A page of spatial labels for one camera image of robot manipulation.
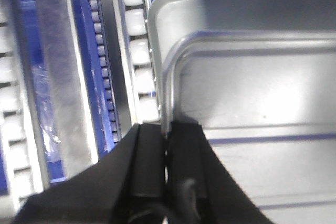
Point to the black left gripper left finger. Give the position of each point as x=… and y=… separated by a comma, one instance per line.
x=120, y=188

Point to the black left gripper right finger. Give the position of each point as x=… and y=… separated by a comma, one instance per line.
x=199, y=182

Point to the small silver metal tray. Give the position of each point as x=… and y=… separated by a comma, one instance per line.
x=266, y=103

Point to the large grey serving tray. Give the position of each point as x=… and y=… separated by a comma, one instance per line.
x=170, y=20

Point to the far left white roller track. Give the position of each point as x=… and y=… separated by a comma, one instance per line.
x=20, y=167

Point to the white roller track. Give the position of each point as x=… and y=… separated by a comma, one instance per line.
x=140, y=53
x=20, y=167

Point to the blue bin with plastic bag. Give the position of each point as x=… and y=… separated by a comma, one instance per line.
x=44, y=105

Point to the stainless steel rack frame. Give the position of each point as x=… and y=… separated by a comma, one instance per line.
x=66, y=35

